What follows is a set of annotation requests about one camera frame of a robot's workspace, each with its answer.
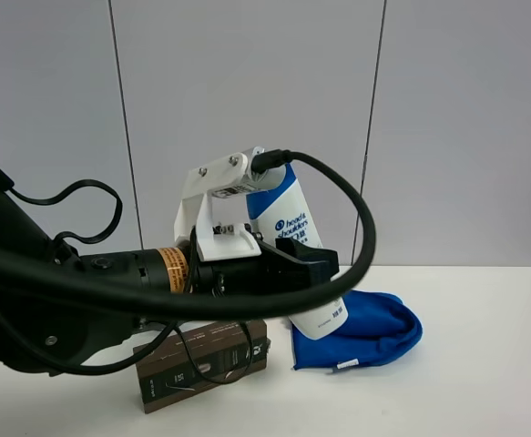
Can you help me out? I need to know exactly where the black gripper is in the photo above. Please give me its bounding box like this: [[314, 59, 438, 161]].
[[193, 238, 339, 296]]

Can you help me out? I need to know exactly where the white blue shampoo bottle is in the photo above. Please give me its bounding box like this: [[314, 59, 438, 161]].
[[246, 164, 348, 340]]

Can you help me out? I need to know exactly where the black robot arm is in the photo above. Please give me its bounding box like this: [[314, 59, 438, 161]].
[[0, 169, 342, 376]]

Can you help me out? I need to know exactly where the blue folded towel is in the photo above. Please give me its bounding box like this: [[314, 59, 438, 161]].
[[291, 290, 424, 371]]

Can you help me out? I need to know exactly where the brown rectangular cardboard box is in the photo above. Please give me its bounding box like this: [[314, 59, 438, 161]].
[[136, 320, 271, 414]]

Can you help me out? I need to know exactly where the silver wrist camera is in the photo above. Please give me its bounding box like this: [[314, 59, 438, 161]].
[[212, 147, 287, 198]]

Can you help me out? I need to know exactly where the thick black cable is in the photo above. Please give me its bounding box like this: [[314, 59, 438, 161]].
[[0, 149, 377, 325]]

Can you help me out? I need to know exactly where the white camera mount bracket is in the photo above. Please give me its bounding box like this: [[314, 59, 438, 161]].
[[172, 152, 262, 263]]

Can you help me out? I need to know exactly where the thin black cable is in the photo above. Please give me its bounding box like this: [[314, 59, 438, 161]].
[[0, 170, 124, 247]]

